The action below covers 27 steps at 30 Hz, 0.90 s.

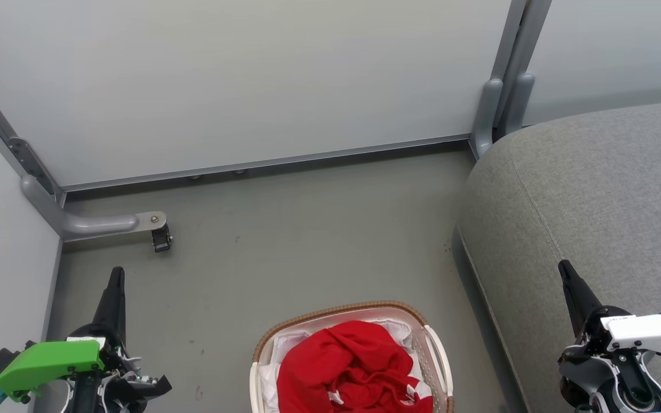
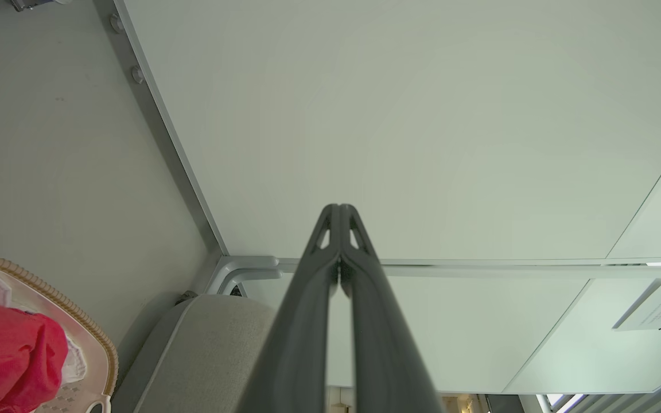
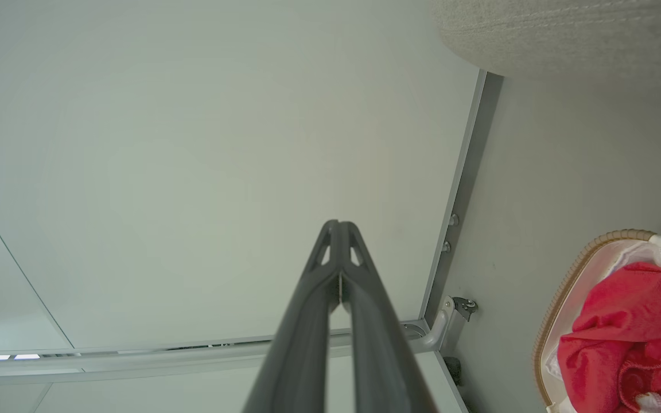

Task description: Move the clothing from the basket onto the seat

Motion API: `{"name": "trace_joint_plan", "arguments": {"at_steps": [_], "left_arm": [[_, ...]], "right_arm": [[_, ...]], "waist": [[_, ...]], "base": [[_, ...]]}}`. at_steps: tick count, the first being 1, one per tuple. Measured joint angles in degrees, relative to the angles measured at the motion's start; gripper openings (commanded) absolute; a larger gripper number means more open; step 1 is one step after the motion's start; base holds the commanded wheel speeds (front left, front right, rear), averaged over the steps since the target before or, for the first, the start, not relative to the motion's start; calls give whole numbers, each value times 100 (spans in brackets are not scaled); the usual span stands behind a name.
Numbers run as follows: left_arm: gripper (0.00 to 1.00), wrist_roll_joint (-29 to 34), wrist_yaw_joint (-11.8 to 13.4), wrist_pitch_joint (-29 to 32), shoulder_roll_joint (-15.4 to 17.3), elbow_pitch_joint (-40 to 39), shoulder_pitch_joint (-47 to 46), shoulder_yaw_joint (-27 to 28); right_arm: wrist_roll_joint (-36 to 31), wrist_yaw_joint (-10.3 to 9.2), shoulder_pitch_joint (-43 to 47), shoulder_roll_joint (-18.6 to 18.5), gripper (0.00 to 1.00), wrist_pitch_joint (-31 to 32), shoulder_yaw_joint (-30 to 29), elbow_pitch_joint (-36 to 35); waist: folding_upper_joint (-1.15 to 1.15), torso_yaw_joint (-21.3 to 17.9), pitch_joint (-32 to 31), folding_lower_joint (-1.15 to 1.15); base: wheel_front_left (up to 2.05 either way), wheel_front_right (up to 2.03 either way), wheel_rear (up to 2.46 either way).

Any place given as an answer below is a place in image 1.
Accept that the white basket liner cloth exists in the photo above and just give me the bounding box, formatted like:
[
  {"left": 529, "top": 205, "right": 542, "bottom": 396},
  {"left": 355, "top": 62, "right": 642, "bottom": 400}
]
[{"left": 258, "top": 317, "right": 436, "bottom": 413}]

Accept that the grey fabric sofa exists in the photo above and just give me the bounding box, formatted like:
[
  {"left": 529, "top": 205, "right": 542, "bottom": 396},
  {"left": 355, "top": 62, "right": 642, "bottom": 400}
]
[{"left": 457, "top": 98, "right": 661, "bottom": 413}]

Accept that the grey partition foot tube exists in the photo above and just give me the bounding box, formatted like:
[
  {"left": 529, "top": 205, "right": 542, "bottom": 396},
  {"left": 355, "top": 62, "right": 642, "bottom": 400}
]
[{"left": 21, "top": 175, "right": 168, "bottom": 241}]

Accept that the black caster wheel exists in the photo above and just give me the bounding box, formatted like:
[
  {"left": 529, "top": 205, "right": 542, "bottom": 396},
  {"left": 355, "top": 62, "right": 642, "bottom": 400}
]
[{"left": 151, "top": 225, "right": 173, "bottom": 254}]

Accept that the red garment with white stripes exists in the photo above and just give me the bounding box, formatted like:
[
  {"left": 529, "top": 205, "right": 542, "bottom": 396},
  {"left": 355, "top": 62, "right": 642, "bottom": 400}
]
[{"left": 276, "top": 320, "right": 434, "bottom": 413}]

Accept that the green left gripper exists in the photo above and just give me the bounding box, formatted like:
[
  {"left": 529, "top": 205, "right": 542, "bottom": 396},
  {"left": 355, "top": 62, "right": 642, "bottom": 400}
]
[{"left": 0, "top": 266, "right": 172, "bottom": 403}]

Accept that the grey partition upright post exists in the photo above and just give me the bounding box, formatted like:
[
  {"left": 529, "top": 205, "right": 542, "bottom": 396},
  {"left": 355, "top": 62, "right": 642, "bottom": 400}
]
[
  {"left": 470, "top": 0, "right": 529, "bottom": 160},
  {"left": 494, "top": 0, "right": 553, "bottom": 141}
]

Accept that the grey partition corner post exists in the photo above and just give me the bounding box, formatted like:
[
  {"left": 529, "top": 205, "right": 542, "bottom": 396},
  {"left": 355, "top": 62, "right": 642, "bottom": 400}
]
[{"left": 0, "top": 57, "right": 67, "bottom": 207}]

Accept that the white laundry basket brown rim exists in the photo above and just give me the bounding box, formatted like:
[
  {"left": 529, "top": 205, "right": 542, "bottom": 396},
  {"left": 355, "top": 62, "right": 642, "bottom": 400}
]
[{"left": 249, "top": 300, "right": 455, "bottom": 413}]

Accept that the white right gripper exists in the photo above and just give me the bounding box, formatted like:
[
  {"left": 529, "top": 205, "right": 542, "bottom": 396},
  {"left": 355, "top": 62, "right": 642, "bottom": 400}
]
[{"left": 558, "top": 260, "right": 661, "bottom": 368}]

